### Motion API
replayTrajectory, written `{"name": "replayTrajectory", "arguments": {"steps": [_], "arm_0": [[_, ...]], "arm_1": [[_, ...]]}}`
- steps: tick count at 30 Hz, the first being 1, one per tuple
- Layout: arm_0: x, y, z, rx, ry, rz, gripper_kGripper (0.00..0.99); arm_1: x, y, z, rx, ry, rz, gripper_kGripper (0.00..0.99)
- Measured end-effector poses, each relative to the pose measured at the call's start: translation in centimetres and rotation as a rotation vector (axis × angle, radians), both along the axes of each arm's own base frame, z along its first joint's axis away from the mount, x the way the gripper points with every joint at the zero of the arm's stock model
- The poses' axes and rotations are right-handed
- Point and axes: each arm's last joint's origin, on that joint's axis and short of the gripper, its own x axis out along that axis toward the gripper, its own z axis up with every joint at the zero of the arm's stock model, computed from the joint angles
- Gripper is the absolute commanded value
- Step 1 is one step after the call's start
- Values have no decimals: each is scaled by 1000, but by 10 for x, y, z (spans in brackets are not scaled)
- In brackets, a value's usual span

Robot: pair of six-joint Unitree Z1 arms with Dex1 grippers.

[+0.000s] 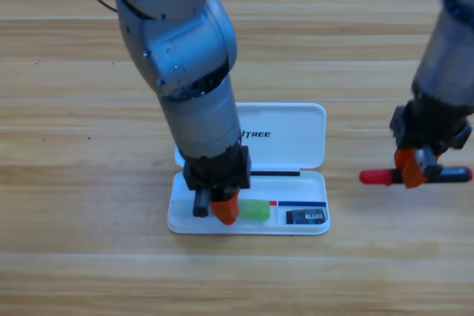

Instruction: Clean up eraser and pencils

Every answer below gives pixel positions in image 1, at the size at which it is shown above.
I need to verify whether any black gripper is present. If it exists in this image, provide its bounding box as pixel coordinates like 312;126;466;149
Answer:
182;145;253;226
389;96;473;189

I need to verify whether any green capped translucent highlighter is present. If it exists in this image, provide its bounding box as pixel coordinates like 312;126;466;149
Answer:
173;199;271;221

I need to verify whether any red and black marker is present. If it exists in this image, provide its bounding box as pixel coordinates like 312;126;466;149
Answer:
358;166;474;186

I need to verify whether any dark blue eraser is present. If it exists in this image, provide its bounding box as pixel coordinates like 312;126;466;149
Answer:
285;209;329;226

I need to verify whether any white Unitree pencil case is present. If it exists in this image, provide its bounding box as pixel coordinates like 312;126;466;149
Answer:
167;102;331;235

